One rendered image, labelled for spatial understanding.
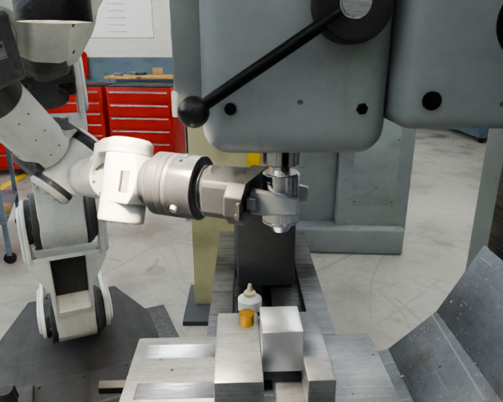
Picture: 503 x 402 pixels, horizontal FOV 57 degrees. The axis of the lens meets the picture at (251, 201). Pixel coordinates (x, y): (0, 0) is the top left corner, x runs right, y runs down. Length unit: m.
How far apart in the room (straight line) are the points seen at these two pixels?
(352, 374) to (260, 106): 0.38
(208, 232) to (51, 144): 1.70
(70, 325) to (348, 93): 1.10
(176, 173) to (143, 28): 9.19
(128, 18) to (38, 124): 9.03
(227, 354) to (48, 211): 0.66
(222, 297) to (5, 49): 0.58
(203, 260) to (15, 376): 1.33
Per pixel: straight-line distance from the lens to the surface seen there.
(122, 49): 9.85
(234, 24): 0.46
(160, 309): 1.95
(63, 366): 1.46
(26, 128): 0.82
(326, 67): 0.47
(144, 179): 0.62
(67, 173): 0.89
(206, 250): 2.52
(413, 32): 0.47
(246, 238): 0.94
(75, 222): 1.17
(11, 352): 1.58
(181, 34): 0.54
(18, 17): 0.51
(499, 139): 0.86
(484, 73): 0.49
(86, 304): 1.36
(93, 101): 5.44
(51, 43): 0.83
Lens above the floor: 1.42
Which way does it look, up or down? 19 degrees down
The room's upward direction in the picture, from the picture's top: straight up
